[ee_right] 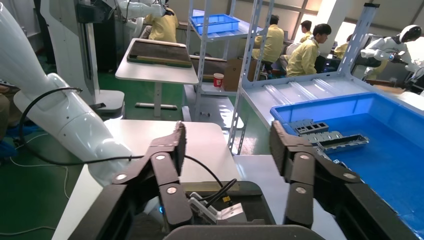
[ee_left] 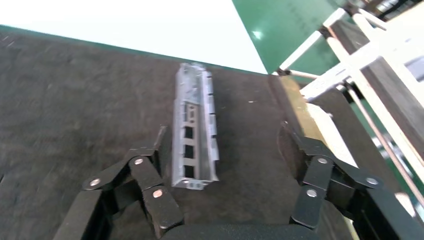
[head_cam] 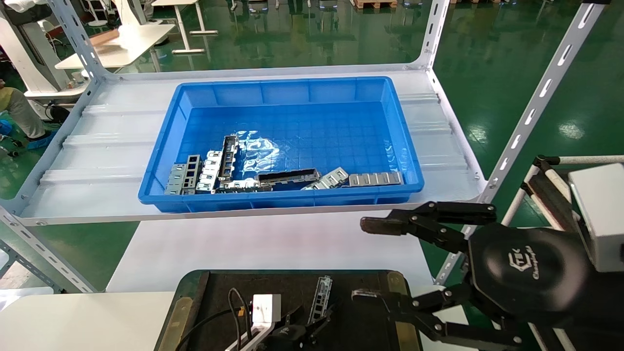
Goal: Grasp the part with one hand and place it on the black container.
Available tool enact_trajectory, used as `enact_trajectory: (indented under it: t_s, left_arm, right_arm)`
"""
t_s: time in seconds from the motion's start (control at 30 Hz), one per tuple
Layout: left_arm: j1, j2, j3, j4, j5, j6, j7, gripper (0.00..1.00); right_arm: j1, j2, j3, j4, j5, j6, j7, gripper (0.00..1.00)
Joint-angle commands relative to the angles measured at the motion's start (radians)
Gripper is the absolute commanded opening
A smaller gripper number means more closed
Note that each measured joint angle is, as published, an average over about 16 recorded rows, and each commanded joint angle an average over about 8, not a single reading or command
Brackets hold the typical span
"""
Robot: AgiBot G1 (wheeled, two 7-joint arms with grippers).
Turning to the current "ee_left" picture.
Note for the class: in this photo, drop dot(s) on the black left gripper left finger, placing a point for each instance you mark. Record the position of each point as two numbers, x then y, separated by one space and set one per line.
152 185

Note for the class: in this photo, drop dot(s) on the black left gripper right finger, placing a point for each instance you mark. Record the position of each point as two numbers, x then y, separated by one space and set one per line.
318 179

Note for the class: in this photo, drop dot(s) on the grey metal channel part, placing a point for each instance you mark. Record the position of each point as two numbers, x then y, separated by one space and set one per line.
198 132

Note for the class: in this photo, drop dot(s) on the white tube frame cart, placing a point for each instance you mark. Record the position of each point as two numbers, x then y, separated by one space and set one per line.
391 92

